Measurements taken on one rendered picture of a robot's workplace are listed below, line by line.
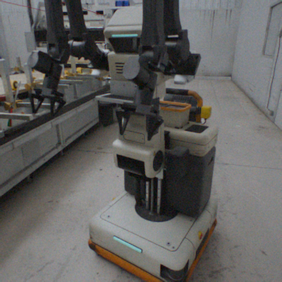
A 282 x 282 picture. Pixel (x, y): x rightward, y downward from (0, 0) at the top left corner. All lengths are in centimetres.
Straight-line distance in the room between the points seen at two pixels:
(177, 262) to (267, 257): 73
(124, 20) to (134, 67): 40
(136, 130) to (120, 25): 45
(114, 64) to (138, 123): 29
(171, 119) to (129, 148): 35
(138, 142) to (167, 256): 58
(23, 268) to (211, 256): 115
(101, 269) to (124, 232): 31
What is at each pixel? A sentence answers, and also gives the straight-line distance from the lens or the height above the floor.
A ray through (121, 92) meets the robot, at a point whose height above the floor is 105.
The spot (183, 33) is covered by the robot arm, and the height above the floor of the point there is 128.
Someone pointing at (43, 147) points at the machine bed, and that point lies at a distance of 277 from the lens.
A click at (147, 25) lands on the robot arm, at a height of 130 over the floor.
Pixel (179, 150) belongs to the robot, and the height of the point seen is 75.
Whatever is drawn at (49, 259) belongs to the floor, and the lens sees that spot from 180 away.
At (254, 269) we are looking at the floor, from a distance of 179.
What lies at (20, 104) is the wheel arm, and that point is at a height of 85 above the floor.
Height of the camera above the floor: 125
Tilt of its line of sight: 21 degrees down
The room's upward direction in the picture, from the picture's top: straight up
